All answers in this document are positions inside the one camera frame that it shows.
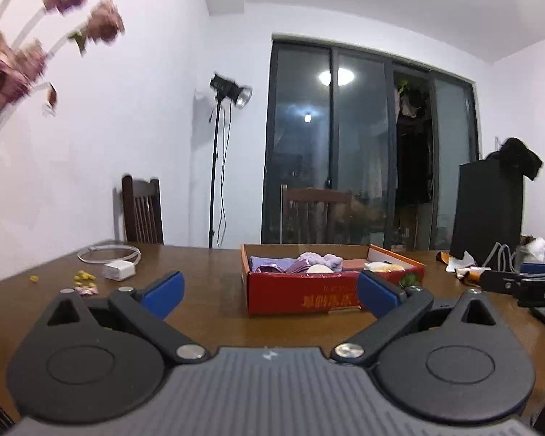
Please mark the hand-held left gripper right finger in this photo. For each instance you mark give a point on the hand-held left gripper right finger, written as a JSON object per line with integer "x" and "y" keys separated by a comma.
{"x": 377, "y": 297}

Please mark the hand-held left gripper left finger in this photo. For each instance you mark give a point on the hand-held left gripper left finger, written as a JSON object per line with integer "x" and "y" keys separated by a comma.
{"x": 163, "y": 293}

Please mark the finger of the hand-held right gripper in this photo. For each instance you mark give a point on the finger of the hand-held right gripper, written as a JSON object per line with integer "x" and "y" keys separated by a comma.
{"x": 542, "y": 268}
{"x": 499, "y": 280}

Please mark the yellow and white soft toy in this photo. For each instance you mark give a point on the yellow and white soft toy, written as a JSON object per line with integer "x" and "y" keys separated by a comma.
{"x": 384, "y": 267}

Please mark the white round pad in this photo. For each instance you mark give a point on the white round pad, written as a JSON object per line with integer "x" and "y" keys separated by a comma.
{"x": 321, "y": 269}

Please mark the pink lilac fluffy cloth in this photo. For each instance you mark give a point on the pink lilac fluffy cloth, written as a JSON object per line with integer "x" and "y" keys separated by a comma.
{"x": 320, "y": 259}

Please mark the red cardboard box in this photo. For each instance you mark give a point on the red cardboard box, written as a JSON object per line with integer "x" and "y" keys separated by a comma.
{"x": 299, "y": 295}

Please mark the crumpled paper scraps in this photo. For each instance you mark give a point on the crumpled paper scraps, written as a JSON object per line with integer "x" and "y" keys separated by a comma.
{"x": 461, "y": 265}

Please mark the white charger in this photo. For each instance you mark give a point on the white charger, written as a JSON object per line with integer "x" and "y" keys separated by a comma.
{"x": 117, "y": 271}

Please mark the pink candy wrappers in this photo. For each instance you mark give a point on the pink candy wrappers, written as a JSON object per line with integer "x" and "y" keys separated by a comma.
{"x": 86, "y": 290}

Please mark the yellow candy pieces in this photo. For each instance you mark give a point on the yellow candy pieces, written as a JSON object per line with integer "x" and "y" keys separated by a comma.
{"x": 84, "y": 276}

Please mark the dark wooden chair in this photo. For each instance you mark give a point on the dark wooden chair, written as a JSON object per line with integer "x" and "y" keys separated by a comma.
{"x": 315, "y": 213}
{"x": 143, "y": 209}

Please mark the black cloth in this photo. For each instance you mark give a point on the black cloth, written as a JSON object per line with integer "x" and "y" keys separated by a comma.
{"x": 517, "y": 154}

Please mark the sliding glass door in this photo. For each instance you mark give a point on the sliding glass door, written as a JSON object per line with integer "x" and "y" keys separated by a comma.
{"x": 363, "y": 145}

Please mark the hanging clothes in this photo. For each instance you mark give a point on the hanging clothes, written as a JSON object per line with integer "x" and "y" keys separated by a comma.
{"x": 411, "y": 97}

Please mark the studio light on stand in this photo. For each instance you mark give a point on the studio light on stand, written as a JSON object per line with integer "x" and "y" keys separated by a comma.
{"x": 231, "y": 88}

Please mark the dried pink roses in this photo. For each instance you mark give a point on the dried pink roses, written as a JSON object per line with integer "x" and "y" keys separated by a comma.
{"x": 9, "y": 68}

